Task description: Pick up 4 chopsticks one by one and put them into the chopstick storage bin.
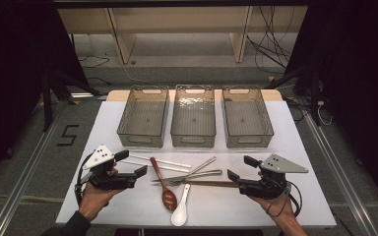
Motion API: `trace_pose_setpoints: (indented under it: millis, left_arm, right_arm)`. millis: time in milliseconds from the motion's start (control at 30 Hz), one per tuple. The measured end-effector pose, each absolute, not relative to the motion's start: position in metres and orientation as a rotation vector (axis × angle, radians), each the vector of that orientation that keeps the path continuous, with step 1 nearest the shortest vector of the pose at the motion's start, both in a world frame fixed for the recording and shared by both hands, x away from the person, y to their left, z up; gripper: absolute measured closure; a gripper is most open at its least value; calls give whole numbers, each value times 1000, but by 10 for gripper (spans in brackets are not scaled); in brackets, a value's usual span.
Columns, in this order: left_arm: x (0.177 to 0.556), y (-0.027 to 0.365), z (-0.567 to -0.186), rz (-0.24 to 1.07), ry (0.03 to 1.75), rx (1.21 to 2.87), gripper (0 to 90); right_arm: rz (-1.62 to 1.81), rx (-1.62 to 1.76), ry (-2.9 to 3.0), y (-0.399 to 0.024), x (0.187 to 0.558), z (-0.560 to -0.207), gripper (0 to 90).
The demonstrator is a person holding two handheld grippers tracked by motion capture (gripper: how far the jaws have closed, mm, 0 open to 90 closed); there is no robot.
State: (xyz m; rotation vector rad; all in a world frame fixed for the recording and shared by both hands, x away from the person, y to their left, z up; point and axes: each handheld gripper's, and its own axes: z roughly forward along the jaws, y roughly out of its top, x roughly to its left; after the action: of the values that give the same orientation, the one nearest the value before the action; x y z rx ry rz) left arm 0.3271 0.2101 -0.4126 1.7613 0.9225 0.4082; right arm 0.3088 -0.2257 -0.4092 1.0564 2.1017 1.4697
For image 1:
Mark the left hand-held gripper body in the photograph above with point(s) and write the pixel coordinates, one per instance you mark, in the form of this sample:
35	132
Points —
108	180

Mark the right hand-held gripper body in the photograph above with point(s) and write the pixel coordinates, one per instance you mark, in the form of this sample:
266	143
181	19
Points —
265	187

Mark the brown chopstick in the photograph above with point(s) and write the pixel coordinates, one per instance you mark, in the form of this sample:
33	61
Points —
210	183
223	185

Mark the white chopstick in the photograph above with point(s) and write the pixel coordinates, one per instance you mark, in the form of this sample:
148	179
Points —
164	161
174	168

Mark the metal table knife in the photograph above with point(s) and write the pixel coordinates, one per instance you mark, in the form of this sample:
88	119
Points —
206	172

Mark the brown wooden spoon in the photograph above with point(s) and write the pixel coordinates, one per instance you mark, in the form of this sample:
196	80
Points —
169	200

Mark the transparent grey plastic bin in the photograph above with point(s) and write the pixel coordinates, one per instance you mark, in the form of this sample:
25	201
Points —
144	118
244	121
193	121

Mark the white ceramic spoon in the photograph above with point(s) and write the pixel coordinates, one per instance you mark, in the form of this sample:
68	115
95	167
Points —
178	216

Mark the person's right hand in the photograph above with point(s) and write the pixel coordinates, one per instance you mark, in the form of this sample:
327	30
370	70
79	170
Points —
279	208

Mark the person's left hand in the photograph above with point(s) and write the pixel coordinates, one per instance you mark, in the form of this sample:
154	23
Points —
95	201

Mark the white table sheet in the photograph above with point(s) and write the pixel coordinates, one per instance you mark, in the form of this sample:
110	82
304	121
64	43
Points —
242	203

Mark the metal fork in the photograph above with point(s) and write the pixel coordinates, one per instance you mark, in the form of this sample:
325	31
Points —
200	167

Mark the yellow tape piece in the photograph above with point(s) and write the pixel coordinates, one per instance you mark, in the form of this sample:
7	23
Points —
271	79
75	102

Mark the black metal stand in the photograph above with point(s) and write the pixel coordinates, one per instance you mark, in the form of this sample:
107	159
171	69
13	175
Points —
47	108
314	98

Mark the black curtain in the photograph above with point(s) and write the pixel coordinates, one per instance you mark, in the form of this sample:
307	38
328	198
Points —
367	82
6	65

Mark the light wooden desk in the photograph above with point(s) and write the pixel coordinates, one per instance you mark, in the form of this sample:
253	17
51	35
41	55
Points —
177	19

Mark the short aluminium rail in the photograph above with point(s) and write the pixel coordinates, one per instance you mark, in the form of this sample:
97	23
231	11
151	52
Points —
85	95

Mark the long aluminium floor rail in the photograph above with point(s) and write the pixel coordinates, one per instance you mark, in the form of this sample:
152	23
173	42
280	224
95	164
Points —
341	177
23	187

